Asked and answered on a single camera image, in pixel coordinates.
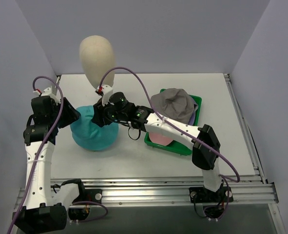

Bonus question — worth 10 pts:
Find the teal bucket hat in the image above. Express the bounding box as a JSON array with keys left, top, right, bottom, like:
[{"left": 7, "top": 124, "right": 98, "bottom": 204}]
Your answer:
[{"left": 70, "top": 106, "right": 119, "bottom": 151}]

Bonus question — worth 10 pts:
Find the grey bucket hat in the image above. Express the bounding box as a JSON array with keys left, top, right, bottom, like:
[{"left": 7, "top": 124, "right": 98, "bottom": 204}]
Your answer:
[{"left": 151, "top": 88, "right": 193, "bottom": 124}]

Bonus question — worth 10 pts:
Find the purple baseball cap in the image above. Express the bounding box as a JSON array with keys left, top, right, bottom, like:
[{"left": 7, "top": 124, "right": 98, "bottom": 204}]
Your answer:
[{"left": 188, "top": 98, "right": 198, "bottom": 125}]

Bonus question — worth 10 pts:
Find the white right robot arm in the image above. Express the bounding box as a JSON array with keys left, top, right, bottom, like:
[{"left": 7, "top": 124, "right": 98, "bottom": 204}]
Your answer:
[{"left": 92, "top": 87, "right": 222, "bottom": 201}]

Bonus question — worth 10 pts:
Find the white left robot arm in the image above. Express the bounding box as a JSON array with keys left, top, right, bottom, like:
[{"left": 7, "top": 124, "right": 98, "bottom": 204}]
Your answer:
[{"left": 13, "top": 96, "right": 86, "bottom": 234}]

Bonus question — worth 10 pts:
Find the pink baseball cap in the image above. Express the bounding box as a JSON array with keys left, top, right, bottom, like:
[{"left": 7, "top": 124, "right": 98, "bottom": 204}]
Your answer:
[{"left": 149, "top": 133, "right": 173, "bottom": 146}]

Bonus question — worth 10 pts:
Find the beige mannequin head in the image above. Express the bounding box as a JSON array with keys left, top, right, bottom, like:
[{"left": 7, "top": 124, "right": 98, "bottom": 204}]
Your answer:
[{"left": 79, "top": 35, "right": 115, "bottom": 88}]

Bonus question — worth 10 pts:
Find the green plastic tray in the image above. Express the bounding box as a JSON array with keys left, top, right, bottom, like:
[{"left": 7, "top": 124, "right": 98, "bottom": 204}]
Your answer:
[{"left": 144, "top": 89, "right": 202, "bottom": 156}]

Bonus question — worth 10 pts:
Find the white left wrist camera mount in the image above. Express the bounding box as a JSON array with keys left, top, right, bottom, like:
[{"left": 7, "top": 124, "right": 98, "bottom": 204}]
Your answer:
[{"left": 33, "top": 87, "right": 59, "bottom": 103}]

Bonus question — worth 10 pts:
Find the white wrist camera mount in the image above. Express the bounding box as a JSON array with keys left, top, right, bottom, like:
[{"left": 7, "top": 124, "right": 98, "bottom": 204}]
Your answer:
[
  {"left": 33, "top": 87, "right": 59, "bottom": 103},
  {"left": 96, "top": 85, "right": 114, "bottom": 106}
]

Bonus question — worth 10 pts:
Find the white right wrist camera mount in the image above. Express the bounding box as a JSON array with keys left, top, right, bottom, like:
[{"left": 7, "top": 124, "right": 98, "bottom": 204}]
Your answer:
[{"left": 96, "top": 85, "right": 114, "bottom": 106}]

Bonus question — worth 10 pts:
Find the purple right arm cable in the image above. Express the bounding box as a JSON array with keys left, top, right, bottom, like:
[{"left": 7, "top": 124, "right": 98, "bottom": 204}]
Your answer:
[{"left": 98, "top": 67, "right": 241, "bottom": 220}]

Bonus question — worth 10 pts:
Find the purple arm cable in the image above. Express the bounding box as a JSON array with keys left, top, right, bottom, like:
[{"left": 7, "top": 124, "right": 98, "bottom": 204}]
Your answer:
[
  {"left": 6, "top": 76, "right": 109, "bottom": 234},
  {"left": 98, "top": 67, "right": 241, "bottom": 220}
]

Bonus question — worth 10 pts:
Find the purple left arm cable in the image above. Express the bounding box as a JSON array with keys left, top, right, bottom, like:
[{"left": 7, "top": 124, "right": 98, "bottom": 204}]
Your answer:
[{"left": 6, "top": 76, "right": 109, "bottom": 234}]

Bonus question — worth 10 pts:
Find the aluminium frame rail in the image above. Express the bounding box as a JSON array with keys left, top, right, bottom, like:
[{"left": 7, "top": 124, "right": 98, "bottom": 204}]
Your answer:
[{"left": 51, "top": 73, "right": 278, "bottom": 207}]

